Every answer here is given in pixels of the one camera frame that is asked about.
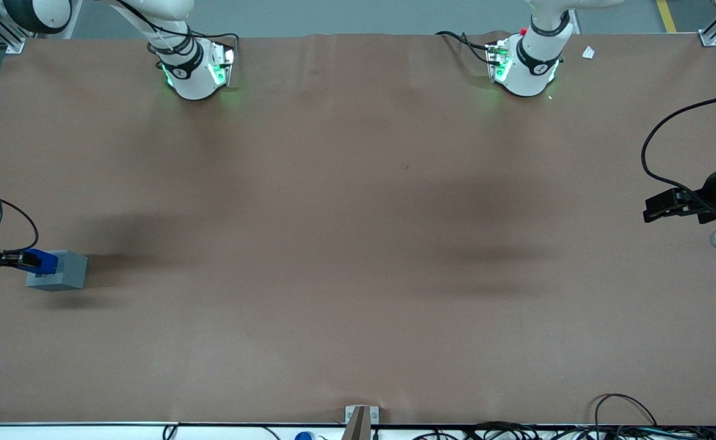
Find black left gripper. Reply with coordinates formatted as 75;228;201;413
643;161;716;224

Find blue plastic peg part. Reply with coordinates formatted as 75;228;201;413
25;248;59;277

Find gray square socket base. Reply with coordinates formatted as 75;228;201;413
25;249;89;292

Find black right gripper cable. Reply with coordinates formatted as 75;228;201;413
0;199;40;255

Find long black left gripper cable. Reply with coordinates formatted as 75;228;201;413
641;92;716;205

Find black arched floor cable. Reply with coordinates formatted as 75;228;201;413
594;393;659;428

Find black left base cable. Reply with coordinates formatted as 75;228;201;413
435;30;500;65

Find black base cable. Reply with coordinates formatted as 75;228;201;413
435;30;500;65
182;22;240;50

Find tangled black cable bundle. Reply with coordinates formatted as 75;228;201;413
412;420;716;440

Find black right base cable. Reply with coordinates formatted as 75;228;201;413
182;22;240;50

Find metal edge bracket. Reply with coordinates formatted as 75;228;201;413
345;405;380;426

